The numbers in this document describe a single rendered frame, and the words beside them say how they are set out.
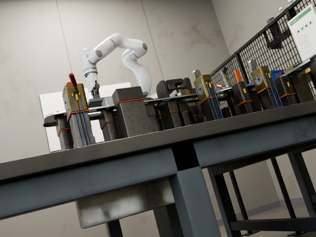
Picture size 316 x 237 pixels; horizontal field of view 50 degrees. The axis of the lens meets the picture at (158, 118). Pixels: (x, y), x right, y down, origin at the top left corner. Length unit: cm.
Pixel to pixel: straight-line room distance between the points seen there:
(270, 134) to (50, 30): 394
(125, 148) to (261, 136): 44
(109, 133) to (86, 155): 73
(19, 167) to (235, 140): 60
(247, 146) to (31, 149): 335
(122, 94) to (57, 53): 313
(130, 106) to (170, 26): 372
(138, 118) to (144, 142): 59
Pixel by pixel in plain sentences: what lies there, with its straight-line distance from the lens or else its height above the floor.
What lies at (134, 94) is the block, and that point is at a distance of 150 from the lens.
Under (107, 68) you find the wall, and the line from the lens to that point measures 455.
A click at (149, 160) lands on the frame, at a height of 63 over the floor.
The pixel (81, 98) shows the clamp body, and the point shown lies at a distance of 141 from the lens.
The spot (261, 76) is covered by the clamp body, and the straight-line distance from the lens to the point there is 186.
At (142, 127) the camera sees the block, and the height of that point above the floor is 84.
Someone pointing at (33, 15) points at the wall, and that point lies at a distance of 485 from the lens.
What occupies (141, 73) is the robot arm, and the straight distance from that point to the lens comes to 238.
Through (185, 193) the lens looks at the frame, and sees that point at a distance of 94.
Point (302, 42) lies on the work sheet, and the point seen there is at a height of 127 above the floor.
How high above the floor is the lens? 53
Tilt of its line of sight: 13 degrees up
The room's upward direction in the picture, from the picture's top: 15 degrees counter-clockwise
